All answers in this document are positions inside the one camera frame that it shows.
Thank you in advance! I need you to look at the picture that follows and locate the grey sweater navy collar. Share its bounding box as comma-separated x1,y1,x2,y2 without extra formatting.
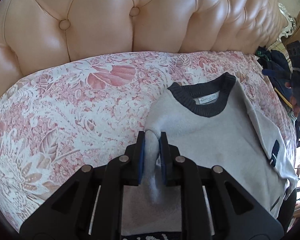
122,73,297,236

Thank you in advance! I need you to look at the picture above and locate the navy yellow clothes pile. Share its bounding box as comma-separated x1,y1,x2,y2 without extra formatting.
255,47,292,109

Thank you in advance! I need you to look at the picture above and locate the person right hand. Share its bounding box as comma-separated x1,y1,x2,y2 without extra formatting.
285,82,300,117

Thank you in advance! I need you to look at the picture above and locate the pink floral sofa cover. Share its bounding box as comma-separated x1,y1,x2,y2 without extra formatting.
0,51,295,230

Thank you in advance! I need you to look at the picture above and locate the beige tufted leather sofa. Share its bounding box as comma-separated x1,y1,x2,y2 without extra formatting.
0,0,288,97

